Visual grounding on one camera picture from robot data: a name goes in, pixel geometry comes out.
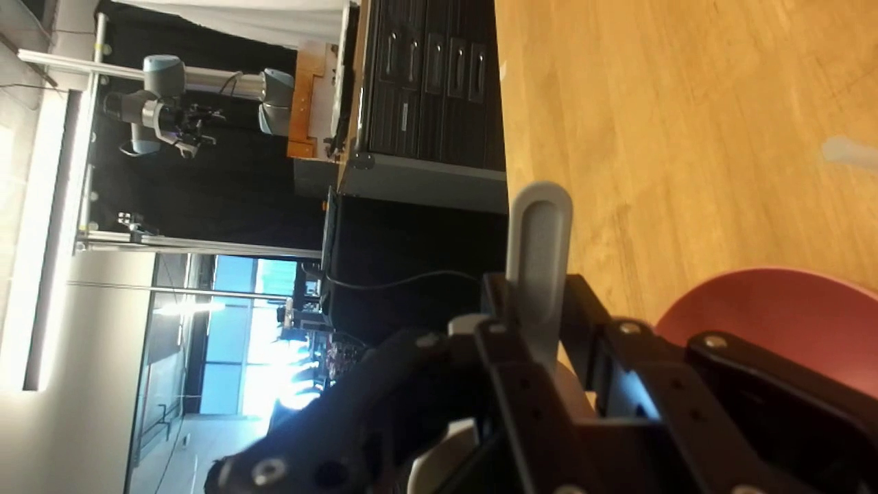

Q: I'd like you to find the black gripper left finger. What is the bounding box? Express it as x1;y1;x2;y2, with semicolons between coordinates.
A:
202;271;587;494

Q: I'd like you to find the black draped desk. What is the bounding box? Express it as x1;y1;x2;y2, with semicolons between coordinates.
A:
317;188;510;367

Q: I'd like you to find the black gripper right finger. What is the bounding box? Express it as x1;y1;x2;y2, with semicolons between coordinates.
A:
556;271;878;494

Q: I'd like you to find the orange wooden box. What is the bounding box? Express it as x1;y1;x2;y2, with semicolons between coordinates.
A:
284;42;339;166

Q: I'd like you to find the white curtain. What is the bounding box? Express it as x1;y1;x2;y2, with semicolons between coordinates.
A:
111;0;353;49

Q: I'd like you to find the grey measuring cup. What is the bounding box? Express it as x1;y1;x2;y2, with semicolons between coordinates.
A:
399;179;600;494

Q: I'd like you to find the pink bowl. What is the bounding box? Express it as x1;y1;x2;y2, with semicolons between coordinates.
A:
653;267;878;404

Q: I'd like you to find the grey drawer cabinet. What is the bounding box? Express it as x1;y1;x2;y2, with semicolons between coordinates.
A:
338;0;510;218

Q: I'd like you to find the black backdrop panel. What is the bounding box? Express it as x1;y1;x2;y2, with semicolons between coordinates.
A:
76;5;327;256

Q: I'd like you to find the bright glass window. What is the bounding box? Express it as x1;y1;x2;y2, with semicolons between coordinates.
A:
126;253;324;494

